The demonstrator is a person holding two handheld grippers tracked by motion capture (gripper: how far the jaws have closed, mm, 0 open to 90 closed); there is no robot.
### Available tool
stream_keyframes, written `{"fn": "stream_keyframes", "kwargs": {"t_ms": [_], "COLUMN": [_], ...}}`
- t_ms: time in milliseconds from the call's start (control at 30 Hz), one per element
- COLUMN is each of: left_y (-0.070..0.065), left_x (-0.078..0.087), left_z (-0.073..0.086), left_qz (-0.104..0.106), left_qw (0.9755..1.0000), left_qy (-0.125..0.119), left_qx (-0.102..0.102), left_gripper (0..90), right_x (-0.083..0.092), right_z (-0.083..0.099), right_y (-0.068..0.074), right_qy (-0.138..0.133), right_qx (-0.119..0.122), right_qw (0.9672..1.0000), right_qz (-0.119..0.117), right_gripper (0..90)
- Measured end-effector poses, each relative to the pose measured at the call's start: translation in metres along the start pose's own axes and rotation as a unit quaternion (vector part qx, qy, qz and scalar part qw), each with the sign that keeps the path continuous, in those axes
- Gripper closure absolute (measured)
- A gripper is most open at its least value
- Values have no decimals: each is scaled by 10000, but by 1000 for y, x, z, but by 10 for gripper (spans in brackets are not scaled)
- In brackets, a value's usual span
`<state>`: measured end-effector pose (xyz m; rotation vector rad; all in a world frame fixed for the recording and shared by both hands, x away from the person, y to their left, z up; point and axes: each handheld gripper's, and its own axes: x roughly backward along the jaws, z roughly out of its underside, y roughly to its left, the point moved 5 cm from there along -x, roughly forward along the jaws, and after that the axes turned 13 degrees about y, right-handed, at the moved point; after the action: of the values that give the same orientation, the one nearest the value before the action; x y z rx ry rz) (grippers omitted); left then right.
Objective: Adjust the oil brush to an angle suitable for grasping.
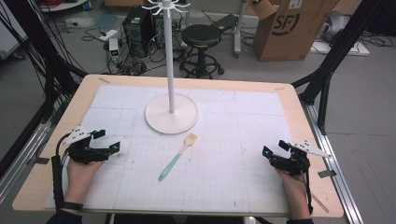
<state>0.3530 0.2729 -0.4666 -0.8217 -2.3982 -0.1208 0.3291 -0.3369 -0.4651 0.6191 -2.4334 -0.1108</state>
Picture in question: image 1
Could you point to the white device with green display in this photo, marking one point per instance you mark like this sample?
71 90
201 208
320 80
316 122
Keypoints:
114 46

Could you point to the black computer tower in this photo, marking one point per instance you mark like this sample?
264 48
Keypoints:
138 31

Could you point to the aluminium rail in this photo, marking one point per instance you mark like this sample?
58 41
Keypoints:
21 161
339 174

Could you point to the white grid mat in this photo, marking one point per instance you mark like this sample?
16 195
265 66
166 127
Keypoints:
218 174

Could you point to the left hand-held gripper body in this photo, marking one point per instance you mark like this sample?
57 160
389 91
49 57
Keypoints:
81 151

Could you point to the person's right hand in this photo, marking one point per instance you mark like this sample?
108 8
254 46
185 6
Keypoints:
292 186

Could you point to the black wristband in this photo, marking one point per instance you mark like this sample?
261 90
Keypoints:
72 205

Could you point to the white floor stand pole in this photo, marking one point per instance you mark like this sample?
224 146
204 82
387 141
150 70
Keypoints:
239 34

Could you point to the white power strip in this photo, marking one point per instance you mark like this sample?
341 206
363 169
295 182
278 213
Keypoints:
108 35

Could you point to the black tape piece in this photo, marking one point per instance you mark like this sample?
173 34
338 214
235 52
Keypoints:
41 160
327 173

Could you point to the white flat board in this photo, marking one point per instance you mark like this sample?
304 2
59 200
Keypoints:
342 49

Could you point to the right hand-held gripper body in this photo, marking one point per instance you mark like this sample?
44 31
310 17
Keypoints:
294 163

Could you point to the beige masking tape strip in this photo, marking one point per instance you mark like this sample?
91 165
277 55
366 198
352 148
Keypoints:
104 80
280 89

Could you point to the grey rounded appliance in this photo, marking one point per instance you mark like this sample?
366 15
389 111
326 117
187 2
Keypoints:
336 26

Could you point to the black metal frame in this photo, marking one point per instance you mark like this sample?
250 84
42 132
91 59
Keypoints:
46 56
336 53

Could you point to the black round stool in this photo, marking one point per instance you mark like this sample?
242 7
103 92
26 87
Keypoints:
201 37

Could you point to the white hook stand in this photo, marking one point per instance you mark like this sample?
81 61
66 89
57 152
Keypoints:
172 116

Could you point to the brown cardboard box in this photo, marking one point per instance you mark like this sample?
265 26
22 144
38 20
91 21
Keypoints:
289 31

